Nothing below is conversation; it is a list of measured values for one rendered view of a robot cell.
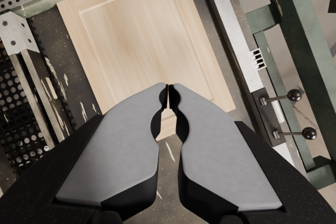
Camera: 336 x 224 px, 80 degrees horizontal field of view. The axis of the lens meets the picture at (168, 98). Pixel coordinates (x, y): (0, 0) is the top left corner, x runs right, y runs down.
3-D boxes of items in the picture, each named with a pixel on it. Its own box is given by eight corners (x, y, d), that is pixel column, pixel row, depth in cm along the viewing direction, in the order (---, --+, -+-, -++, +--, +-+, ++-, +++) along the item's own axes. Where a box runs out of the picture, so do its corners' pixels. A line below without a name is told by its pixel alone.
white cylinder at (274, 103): (281, 119, 73) (273, 99, 73) (286, 120, 70) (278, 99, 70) (273, 122, 73) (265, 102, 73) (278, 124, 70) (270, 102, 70)
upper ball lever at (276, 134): (273, 126, 70) (316, 124, 58) (277, 136, 70) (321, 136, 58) (267, 131, 68) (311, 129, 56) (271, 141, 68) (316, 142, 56)
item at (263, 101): (261, 94, 69) (302, 85, 58) (265, 104, 70) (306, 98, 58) (254, 98, 68) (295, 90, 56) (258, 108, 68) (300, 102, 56)
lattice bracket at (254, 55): (255, 49, 72) (259, 47, 69) (262, 67, 72) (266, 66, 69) (245, 53, 72) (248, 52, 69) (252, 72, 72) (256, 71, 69)
